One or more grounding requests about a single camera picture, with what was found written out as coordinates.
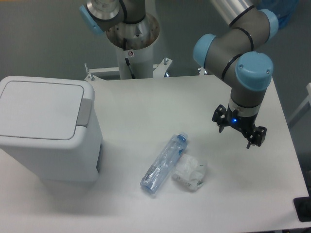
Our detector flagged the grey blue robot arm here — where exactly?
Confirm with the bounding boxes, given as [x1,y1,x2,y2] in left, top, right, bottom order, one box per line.
[79,0,278,146]

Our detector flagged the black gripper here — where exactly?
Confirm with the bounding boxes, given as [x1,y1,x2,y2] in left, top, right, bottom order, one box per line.
[212,104,267,149]

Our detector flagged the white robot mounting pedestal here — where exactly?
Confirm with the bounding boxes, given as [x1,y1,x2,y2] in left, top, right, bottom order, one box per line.
[85,13,173,81]

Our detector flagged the black device at table edge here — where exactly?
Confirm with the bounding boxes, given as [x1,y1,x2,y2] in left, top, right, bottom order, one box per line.
[294,197,311,222]

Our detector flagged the clear plastic water bottle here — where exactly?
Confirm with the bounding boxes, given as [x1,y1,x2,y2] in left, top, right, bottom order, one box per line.
[140,132,188,194]

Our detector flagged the white frame at right edge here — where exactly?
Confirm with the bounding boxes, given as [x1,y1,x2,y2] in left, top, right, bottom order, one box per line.
[288,83,311,129]

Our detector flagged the crumpled white plastic bag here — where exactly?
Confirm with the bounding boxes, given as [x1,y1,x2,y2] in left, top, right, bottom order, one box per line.
[172,154,207,192]

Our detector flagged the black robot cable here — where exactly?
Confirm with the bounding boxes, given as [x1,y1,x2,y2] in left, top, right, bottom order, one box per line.
[122,37,136,80]

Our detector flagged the white trash can lid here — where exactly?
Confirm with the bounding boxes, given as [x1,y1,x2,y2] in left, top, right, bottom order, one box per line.
[0,80,93,140]

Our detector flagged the white trash can body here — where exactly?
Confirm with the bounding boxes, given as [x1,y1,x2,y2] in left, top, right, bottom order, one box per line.
[0,75,104,189]

